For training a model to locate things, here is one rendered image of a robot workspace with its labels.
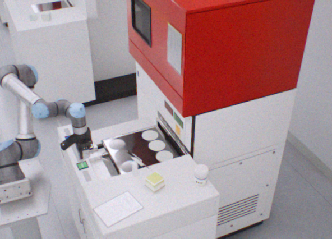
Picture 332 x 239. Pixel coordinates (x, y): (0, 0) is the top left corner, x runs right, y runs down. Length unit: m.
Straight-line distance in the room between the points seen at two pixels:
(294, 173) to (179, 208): 1.91
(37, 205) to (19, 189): 0.13
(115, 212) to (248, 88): 0.97
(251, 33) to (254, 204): 1.35
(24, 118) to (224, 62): 1.14
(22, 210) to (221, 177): 1.18
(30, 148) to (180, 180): 0.87
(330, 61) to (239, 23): 1.54
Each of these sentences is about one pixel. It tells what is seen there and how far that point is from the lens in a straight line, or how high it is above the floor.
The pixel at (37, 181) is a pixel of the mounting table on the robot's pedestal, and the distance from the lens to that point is 2.58.
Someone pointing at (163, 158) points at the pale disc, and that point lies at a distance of 2.51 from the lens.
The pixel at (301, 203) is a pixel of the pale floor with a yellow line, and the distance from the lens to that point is 3.65.
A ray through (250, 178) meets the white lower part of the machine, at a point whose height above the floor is 0.59.
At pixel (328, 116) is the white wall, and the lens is 3.72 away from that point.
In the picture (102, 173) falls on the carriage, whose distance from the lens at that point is 2.47.
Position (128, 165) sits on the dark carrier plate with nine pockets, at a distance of 2.47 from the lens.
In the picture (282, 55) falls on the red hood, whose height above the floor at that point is 1.47.
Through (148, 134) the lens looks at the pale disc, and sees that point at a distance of 2.68.
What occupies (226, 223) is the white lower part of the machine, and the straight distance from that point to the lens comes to 3.10.
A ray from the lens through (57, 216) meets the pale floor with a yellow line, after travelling 3.48.
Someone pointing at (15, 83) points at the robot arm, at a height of 1.40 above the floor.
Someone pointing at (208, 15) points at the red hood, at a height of 1.77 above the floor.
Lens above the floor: 2.56
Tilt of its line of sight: 37 degrees down
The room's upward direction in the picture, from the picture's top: straight up
